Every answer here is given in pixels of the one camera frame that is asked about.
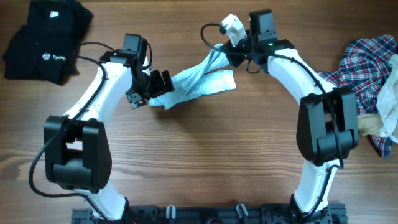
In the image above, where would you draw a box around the light blue striped shirt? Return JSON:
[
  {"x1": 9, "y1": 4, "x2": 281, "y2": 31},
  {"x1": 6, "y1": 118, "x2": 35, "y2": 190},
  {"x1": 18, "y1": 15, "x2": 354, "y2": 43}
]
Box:
[{"x1": 149, "y1": 50, "x2": 236, "y2": 110}]

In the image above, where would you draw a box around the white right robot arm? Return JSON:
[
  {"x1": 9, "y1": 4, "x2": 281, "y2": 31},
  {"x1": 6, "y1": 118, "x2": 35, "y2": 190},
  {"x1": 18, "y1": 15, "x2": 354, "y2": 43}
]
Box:
[{"x1": 219, "y1": 9, "x2": 358, "y2": 223}]

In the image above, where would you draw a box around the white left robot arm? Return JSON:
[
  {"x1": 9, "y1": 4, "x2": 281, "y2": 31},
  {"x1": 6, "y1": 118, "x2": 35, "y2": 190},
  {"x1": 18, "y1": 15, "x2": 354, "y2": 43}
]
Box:
[{"x1": 39, "y1": 34, "x2": 174, "y2": 223}]

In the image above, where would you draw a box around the black folded polo shirt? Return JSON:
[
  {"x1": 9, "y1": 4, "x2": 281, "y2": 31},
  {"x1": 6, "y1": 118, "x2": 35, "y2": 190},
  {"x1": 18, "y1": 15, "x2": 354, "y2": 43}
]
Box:
[{"x1": 2, "y1": 1, "x2": 93, "y2": 85}]

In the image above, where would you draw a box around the red blue plaid shirt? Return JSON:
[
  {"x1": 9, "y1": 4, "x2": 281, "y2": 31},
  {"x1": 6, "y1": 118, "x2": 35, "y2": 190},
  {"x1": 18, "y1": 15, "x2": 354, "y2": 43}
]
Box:
[{"x1": 319, "y1": 34, "x2": 397, "y2": 157}]

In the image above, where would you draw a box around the beige cloth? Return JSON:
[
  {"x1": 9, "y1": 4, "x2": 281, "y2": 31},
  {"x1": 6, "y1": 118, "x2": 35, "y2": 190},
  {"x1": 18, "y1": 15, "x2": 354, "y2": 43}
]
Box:
[{"x1": 357, "y1": 114, "x2": 383, "y2": 137}]

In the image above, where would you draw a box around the cream white cloth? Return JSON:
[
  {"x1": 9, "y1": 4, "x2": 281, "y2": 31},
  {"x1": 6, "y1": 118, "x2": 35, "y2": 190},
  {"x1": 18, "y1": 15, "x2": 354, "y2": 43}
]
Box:
[{"x1": 376, "y1": 54, "x2": 397, "y2": 143}]

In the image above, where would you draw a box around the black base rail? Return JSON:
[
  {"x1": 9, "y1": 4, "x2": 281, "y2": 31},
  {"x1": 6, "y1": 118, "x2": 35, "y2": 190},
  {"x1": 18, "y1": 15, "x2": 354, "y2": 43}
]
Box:
[{"x1": 70, "y1": 203, "x2": 348, "y2": 224}]

